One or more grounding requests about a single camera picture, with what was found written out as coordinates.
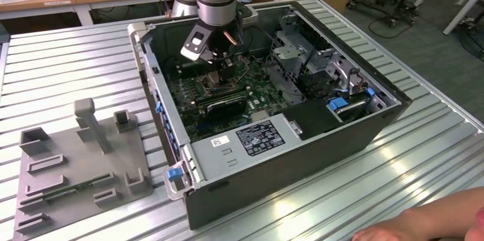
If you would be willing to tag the CPU square plate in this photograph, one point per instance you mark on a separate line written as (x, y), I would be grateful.
(214, 78)

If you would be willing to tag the person's bare forearm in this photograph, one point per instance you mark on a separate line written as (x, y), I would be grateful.
(446, 212)

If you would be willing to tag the black RAM slot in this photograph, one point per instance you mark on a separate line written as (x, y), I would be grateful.
(205, 69)
(223, 94)
(223, 98)
(202, 65)

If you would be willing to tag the CPU socket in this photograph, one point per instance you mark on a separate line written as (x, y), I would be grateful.
(207, 90)

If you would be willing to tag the silver metal drive cage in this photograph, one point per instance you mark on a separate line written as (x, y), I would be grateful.
(283, 54)

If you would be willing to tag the black graphics card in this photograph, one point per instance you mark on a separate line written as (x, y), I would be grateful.
(225, 107)

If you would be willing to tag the green motherboard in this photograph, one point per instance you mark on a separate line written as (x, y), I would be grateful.
(265, 96)

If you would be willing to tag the blue card retention latch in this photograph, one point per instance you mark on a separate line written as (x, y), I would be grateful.
(158, 106)

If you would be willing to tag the small silver chipset heatsink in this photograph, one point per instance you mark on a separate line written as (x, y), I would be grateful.
(261, 116)

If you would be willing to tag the blue plastic drive latch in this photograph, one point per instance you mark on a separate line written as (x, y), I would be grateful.
(337, 103)

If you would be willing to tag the silver power supply unit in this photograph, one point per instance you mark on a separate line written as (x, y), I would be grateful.
(219, 164)

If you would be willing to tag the small blue plastic clip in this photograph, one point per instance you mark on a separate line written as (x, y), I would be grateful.
(370, 92)

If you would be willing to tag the black open PC case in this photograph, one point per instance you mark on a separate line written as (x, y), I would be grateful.
(283, 181)

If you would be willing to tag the grey parts rack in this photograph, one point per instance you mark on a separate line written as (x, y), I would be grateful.
(75, 161)

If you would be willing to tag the green RAM stick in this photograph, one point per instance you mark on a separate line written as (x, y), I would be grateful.
(70, 191)

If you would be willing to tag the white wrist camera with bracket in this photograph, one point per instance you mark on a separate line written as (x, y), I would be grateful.
(193, 49)

